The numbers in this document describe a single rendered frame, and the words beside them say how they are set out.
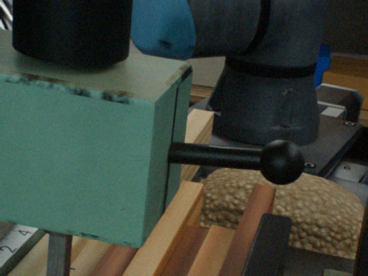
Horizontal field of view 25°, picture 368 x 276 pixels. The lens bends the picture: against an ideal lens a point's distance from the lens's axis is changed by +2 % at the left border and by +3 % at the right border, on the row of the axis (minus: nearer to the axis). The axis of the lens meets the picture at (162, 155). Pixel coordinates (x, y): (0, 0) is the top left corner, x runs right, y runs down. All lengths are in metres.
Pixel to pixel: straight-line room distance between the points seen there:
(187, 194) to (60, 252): 0.14
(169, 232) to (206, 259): 0.05
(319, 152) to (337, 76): 2.21
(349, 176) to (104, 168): 0.91
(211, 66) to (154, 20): 2.36
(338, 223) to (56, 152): 0.30
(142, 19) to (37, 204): 0.60
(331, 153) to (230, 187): 0.44
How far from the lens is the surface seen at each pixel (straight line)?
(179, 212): 0.49
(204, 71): 3.28
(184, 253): 0.46
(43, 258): 0.44
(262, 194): 0.48
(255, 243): 0.38
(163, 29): 0.91
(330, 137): 1.10
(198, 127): 0.69
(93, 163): 0.34
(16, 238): 0.45
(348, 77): 3.23
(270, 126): 1.02
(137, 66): 0.37
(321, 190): 0.62
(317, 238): 0.60
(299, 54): 1.02
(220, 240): 0.44
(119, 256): 0.45
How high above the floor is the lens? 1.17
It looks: 21 degrees down
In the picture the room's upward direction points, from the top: 6 degrees clockwise
